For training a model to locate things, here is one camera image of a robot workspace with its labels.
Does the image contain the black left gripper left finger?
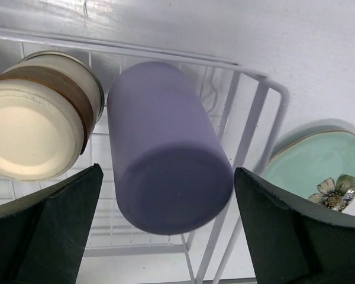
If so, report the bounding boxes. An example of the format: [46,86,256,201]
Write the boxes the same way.
[0,164,104,283]

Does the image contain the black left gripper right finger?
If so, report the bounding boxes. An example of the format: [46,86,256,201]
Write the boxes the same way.
[234,167,355,283]

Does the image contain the steel cup with brown band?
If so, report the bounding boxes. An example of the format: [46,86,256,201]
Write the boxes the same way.
[0,51,105,181]

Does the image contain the white wire dish rack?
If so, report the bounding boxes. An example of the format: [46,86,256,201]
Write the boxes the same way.
[0,28,289,283]

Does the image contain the lilac plastic cup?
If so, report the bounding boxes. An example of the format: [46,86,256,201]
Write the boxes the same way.
[107,62,233,235]

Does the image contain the green floral plate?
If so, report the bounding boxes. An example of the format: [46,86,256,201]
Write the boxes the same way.
[262,130,355,212]

